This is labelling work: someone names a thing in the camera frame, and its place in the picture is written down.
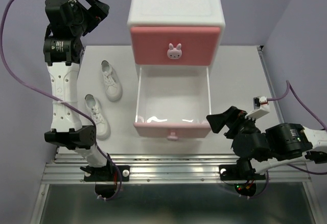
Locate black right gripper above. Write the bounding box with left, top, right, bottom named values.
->
left=205, top=106, right=258, bottom=138

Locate light pink drawer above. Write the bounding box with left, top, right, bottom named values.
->
left=133, top=65, right=212, bottom=141

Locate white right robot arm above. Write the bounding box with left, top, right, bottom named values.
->
left=206, top=103, right=326, bottom=181

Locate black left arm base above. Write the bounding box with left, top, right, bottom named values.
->
left=80, top=163, right=130, bottom=182

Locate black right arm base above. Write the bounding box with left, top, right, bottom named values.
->
left=219, top=161, right=266, bottom=182

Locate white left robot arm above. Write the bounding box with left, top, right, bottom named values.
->
left=43, top=0, right=114, bottom=180

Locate white sneaker far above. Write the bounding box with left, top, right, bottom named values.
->
left=101, top=60, right=123, bottom=102

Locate white sneaker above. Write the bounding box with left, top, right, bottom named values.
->
left=84, top=94, right=111, bottom=140
left=101, top=60, right=123, bottom=102

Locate white sneaker near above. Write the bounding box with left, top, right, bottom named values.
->
left=84, top=94, right=111, bottom=140

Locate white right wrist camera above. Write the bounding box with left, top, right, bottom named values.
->
left=245, top=96, right=270, bottom=120

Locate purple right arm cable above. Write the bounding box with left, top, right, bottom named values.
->
left=222, top=80, right=327, bottom=201

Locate white shoe cabinet frame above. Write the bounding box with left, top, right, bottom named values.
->
left=127, top=0, right=226, bottom=66

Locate aluminium mounting rail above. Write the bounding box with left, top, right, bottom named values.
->
left=42, top=154, right=312, bottom=184

